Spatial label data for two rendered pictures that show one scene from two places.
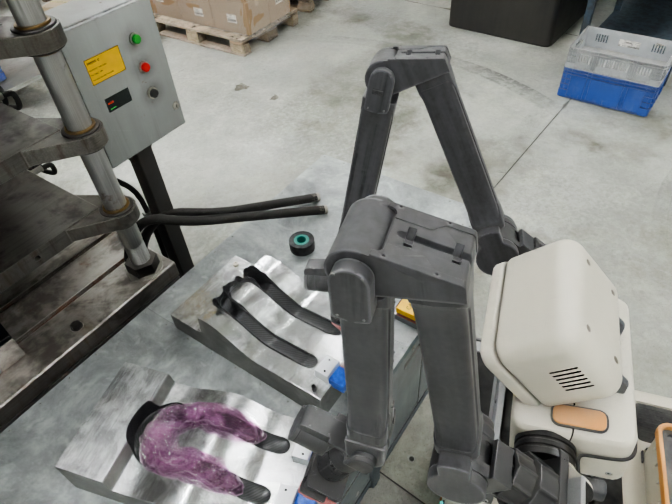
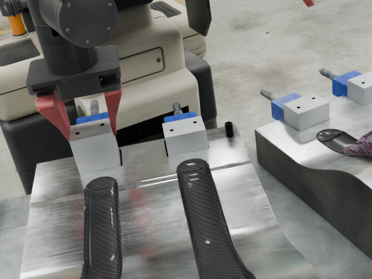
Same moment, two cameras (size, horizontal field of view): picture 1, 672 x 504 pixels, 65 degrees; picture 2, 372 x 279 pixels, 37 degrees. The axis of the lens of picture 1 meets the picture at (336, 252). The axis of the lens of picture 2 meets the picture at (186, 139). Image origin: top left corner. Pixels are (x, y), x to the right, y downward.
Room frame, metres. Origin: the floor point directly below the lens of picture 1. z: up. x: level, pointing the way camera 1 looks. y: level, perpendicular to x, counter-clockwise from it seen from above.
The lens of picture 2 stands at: (1.05, 0.49, 1.25)
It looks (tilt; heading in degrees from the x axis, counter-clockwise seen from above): 31 degrees down; 229
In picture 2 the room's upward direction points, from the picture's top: 10 degrees counter-clockwise
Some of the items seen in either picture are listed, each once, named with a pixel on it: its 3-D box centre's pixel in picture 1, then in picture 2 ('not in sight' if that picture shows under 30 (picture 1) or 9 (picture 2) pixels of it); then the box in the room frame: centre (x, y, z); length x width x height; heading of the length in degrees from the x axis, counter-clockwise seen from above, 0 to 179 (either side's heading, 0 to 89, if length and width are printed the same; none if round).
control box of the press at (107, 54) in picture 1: (164, 219); not in sight; (1.46, 0.60, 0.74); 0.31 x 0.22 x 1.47; 142
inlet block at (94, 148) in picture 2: not in sight; (94, 127); (0.73, -0.06, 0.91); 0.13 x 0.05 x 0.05; 53
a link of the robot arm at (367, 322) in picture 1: (368, 362); not in sight; (0.36, -0.03, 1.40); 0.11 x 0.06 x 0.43; 159
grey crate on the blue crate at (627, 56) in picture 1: (621, 55); not in sight; (3.31, -2.01, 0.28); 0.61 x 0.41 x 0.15; 49
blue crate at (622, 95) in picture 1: (612, 79); not in sight; (3.31, -2.01, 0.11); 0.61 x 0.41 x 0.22; 49
